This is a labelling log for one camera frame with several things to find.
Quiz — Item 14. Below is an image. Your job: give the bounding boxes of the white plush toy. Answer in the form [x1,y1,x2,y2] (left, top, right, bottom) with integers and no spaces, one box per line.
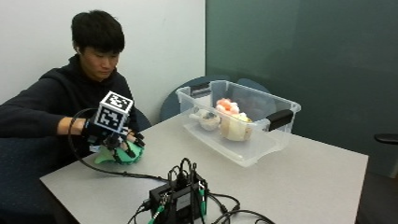
[189,108,222,132]

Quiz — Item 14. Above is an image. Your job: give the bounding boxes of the person in black hoodie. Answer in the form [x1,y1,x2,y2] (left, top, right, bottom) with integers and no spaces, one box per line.
[0,9,146,169]

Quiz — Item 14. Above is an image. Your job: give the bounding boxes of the long black cable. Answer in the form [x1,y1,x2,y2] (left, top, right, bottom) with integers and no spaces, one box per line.
[66,107,171,183]

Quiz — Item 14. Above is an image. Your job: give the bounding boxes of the clear plastic storage bin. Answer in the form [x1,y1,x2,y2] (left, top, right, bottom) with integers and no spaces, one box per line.
[174,79,303,169]

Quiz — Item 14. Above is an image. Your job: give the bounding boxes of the pink plush toy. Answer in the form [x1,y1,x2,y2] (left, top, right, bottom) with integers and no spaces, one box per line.
[215,97,242,115]

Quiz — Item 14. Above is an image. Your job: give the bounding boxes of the green soft toy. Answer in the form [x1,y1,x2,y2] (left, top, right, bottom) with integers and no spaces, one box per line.
[93,140,145,165]

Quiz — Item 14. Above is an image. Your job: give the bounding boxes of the looped black cables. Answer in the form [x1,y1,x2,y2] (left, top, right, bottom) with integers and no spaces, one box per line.
[166,157,199,189]

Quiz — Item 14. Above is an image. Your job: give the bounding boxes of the white marker cube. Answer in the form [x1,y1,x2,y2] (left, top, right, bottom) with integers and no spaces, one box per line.
[93,90,135,135]

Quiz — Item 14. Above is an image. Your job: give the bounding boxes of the cream plush toy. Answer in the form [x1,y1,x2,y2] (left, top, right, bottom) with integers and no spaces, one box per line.
[218,111,255,143]

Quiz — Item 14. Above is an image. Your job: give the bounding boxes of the black cable bundle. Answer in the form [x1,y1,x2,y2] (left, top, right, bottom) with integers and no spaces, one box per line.
[205,191,276,224]

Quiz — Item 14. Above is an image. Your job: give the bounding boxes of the black electronics box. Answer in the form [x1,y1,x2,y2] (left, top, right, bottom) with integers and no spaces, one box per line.
[146,176,209,224]

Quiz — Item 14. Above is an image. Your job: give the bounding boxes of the blue round-backed chair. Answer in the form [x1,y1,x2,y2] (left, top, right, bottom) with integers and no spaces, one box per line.
[158,74,271,123]

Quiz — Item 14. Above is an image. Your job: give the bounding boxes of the black chair armrest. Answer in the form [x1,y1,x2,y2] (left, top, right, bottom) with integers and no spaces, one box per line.
[372,133,398,145]

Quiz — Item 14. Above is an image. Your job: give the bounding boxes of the green plug cable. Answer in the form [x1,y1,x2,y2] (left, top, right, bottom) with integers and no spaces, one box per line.
[145,203,166,224]
[198,189,207,217]

